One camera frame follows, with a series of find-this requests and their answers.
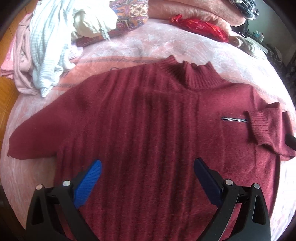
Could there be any white blue striped garment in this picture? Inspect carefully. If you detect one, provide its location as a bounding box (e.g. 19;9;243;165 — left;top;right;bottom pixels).
29;1;78;97

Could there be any light pink garment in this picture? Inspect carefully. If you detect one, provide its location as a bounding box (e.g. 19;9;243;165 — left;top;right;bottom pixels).
1;13;39;95

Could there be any dark plaid garment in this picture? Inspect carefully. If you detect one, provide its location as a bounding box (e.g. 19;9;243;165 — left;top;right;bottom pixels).
229;0;260;21

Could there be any dark red knit sweater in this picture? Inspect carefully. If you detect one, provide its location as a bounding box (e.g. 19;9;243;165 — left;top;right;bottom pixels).
8;56;295;240

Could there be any pink floral bed blanket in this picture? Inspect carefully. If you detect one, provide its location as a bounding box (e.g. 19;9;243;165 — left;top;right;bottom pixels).
1;20;295;240

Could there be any beige white cloth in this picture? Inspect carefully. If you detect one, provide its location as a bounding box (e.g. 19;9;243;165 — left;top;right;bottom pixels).
229;36;257;57

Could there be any cream zip jacket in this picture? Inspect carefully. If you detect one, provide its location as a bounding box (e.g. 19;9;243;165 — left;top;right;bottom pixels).
71;9;118;41

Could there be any red gold patterned cloth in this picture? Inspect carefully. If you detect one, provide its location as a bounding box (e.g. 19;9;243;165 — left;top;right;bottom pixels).
170;15;229;43

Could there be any colourful paisley pillow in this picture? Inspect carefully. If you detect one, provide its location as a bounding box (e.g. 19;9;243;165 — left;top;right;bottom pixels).
74;1;149;47

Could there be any pink fluffy folded blanket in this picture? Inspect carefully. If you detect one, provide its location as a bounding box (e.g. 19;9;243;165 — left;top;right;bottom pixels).
148;0;246;34

